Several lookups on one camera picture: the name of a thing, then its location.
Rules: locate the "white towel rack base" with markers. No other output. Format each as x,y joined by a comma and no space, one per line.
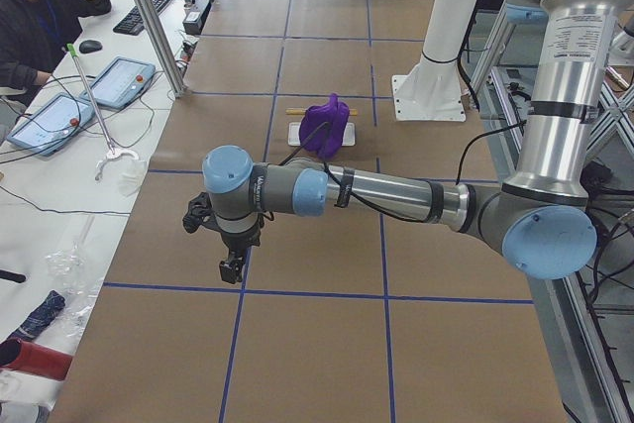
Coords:
349,137

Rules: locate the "aluminium frame post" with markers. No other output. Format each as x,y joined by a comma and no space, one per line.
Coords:
161,46

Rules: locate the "red cylinder bottle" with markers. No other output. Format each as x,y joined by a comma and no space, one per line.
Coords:
28,357

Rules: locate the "near teach pendant tablet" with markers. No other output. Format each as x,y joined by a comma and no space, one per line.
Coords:
48,130

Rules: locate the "clear plastic bag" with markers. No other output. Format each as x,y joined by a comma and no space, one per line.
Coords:
75,281

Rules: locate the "far teach pendant tablet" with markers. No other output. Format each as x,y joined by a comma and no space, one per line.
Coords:
121,81

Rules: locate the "black computer mouse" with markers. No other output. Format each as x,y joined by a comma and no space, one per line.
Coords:
90,46

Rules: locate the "seated person in black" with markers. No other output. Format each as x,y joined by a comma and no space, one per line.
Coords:
34,34

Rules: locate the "purple microfiber towel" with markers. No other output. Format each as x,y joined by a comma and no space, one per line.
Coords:
322,127

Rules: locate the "long grabber reach tool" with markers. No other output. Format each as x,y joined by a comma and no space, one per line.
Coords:
113,151

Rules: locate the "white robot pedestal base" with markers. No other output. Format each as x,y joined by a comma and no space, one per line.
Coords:
432,91

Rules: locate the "upper wooden rack bar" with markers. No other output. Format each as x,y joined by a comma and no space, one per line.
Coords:
302,111

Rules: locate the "blue black handheld tool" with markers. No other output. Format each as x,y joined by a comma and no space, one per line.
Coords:
40,318

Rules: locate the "teach pendant tablet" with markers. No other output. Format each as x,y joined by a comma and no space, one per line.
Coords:
121,81
48,130

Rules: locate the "black computer box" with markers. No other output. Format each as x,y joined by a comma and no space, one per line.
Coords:
196,17

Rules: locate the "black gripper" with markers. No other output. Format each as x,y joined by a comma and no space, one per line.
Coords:
238,242

